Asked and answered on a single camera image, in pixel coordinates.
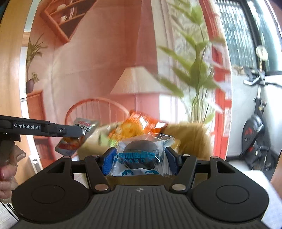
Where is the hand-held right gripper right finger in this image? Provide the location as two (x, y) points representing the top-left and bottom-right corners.
(164, 146), (234, 194)

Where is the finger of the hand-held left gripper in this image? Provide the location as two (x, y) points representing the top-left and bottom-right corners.
(49, 123), (85, 138)

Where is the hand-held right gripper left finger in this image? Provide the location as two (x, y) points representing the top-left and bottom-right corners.
(56, 147), (117, 194)

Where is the silver red snack packet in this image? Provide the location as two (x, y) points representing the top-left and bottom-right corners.
(55, 118), (99, 156)

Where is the cardboard box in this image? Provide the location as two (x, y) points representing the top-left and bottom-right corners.
(78, 122), (213, 190)

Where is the clear blue dark bun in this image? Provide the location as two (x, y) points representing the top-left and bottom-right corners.
(106, 134), (176, 177)

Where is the orange chip packet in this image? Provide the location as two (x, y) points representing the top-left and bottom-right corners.
(108, 110), (169, 142)

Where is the person's left hand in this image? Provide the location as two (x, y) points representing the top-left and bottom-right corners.
(0, 140), (26, 200)

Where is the black exercise bike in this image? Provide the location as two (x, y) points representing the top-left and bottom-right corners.
(239, 67), (282, 171)

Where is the crumpled beige cloth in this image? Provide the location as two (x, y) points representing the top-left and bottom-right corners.
(231, 65), (245, 75)

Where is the white cloth on pole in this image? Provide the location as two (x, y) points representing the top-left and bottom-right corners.
(256, 45), (268, 62)

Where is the window with metal grille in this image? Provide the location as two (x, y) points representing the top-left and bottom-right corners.
(214, 0), (282, 74)

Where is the printed wall backdrop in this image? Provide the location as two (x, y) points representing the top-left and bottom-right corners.
(25, 0), (233, 168)

